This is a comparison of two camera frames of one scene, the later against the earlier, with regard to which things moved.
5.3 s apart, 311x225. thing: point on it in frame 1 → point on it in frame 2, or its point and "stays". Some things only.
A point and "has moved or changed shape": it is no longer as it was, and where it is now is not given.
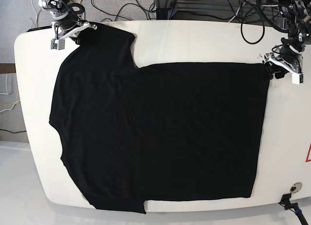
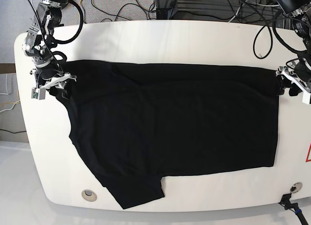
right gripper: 276,57 → 301,73
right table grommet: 296,187 stays
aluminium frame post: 164,1 stays
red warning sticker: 306,160 stays
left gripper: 66,27 → 50,76
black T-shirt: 130,134 has moved or changed shape
